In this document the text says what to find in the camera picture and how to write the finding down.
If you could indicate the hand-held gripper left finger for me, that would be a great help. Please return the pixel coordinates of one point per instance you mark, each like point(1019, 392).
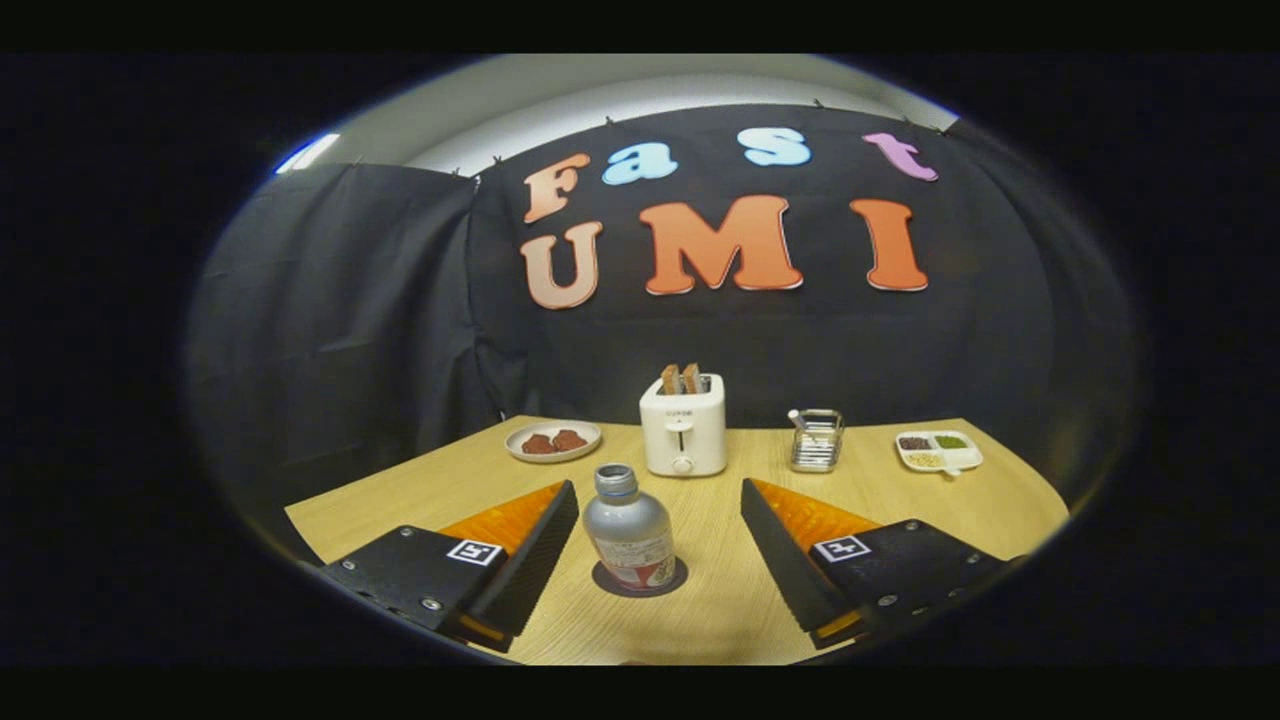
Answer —
point(525, 570)

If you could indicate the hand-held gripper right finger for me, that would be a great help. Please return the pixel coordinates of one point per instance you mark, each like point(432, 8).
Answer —
point(790, 570)

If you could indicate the dark brown round coaster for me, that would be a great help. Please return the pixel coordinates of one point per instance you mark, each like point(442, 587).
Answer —
point(680, 580)

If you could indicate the silver juice bottle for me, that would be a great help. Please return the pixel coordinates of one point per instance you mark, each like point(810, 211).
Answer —
point(628, 530)

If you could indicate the wooden table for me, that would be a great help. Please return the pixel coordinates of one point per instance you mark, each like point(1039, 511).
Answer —
point(720, 620)

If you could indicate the white round plate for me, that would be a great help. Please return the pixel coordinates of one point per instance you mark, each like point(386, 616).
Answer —
point(545, 459)

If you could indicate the brown meat piece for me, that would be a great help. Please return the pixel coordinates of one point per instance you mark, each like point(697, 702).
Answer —
point(538, 445)
point(570, 440)

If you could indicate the white toaster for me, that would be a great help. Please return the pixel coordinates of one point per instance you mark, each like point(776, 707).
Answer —
point(683, 430)

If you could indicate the white divided dish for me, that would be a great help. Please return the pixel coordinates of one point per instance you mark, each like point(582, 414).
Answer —
point(965, 455)

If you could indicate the toast slice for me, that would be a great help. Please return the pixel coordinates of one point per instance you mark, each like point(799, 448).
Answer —
point(693, 379)
point(670, 380)

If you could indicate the small ceiling light panel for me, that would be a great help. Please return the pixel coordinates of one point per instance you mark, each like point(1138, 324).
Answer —
point(305, 153)

